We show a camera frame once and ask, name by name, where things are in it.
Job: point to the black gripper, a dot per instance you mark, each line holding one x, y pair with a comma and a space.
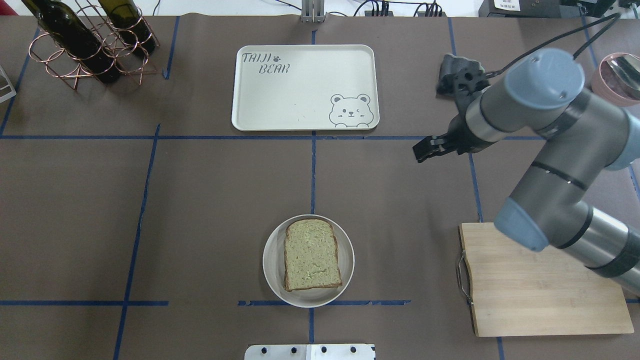
464, 136

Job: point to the bread slice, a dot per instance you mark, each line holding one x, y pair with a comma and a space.
311, 256

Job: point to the white round plate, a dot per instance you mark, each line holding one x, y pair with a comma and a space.
273, 264

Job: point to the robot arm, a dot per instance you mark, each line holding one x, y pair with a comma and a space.
583, 134

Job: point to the cream bear serving tray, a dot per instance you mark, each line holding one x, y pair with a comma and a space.
305, 87

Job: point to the grey folded cloth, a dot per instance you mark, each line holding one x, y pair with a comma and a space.
447, 67

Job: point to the black equipment on back shelf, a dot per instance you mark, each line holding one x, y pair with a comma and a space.
552, 9

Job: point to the wooden cutting board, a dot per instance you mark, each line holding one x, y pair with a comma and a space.
516, 292

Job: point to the pink bowl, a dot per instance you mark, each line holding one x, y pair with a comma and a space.
604, 84

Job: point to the metal spoon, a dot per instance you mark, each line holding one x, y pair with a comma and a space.
626, 70

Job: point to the dark wine bottle right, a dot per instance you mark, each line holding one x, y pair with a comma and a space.
133, 29

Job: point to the dark wine bottle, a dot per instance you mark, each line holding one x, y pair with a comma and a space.
64, 26
133, 29

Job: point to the dark wine bottle left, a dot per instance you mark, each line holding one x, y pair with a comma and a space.
64, 26

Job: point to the grey metal camera post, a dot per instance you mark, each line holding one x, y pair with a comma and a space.
313, 11

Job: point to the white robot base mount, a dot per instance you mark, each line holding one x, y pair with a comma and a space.
322, 351

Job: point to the copper wire bottle rack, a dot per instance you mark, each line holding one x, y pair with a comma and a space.
61, 65

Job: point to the white frame at left edge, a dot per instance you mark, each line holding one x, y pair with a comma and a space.
7, 89

